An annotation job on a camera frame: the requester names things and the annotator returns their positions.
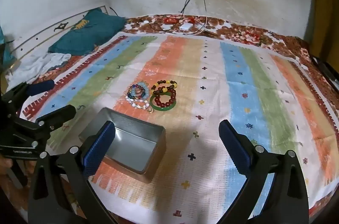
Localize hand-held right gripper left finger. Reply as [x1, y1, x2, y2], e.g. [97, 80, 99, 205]
[28, 120, 117, 224]

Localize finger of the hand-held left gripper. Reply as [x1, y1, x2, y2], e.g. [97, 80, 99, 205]
[35, 104, 77, 134]
[3, 80, 55, 108]

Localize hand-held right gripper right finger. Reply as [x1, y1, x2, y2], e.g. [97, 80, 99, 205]
[219, 119, 310, 224]

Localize rectangular metal tin box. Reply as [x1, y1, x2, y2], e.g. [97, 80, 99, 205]
[79, 107, 166, 183]

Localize green jade bangle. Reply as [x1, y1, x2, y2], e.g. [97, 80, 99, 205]
[150, 94, 176, 111]

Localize light blue bead bracelet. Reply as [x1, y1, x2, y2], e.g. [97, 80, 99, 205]
[131, 81, 149, 98]

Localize person's left hand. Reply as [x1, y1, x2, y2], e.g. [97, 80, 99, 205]
[0, 156, 12, 175]

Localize crumpled white cloth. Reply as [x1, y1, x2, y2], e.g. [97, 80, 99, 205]
[7, 53, 72, 84]

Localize striped colourful cloth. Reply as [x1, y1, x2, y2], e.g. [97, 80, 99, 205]
[22, 32, 339, 220]

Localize teal pillow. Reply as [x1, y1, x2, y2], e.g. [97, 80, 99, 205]
[48, 8, 128, 56]

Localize yellow panel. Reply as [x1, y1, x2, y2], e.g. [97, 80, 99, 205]
[308, 0, 339, 56]

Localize white bead bracelet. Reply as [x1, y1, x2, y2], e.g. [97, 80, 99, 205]
[125, 96, 150, 109]

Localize multicolour blue bead bracelet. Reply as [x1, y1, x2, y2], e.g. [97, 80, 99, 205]
[127, 84, 147, 102]

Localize dark red bead bracelet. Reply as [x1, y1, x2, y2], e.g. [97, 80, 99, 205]
[152, 87, 177, 108]

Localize yellow and brown bead bracelet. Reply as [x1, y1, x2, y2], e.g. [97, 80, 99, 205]
[151, 79, 178, 94]

